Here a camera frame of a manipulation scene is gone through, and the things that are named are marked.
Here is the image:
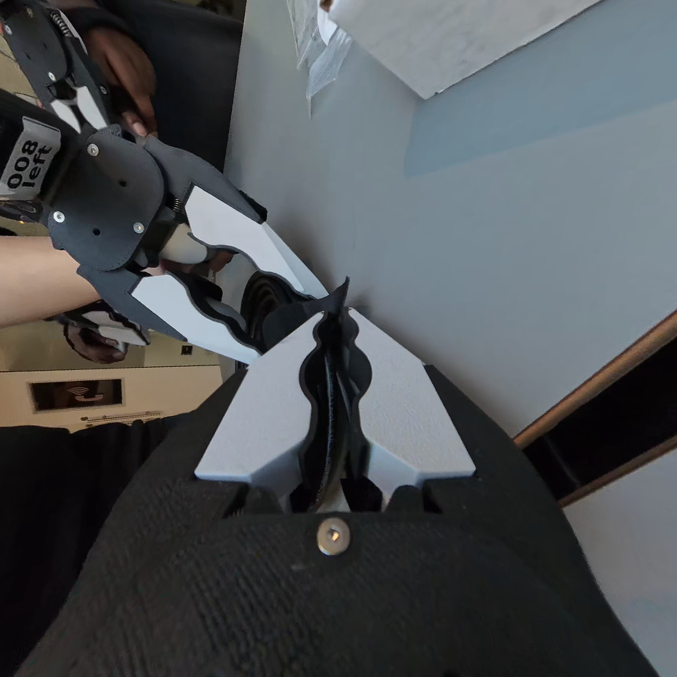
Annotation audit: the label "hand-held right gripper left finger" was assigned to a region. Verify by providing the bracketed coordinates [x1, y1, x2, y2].
[194, 312, 326, 514]

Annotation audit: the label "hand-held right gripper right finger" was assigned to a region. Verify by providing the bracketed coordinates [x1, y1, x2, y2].
[343, 308, 478, 513]

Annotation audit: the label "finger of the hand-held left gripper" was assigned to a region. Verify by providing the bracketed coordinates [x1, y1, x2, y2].
[129, 271, 265, 366]
[182, 184, 330, 299]

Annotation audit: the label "black ethernet cable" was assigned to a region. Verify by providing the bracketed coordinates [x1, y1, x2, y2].
[239, 270, 371, 511]

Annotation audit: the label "black velcro strap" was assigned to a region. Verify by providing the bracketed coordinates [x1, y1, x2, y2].
[262, 275, 371, 382]

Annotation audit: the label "person's left forearm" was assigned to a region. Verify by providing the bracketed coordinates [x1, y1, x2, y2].
[0, 235, 106, 330]

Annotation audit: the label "grey desk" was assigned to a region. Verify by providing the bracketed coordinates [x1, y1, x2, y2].
[222, 0, 677, 677]

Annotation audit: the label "small clear bag red parts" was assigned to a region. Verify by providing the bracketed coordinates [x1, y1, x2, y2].
[288, 0, 352, 120]

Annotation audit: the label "person's dark clothing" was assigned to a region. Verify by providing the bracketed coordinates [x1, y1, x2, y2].
[0, 418, 186, 677]

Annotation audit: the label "white cardboard box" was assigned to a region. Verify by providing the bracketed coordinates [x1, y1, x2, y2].
[320, 0, 604, 99]

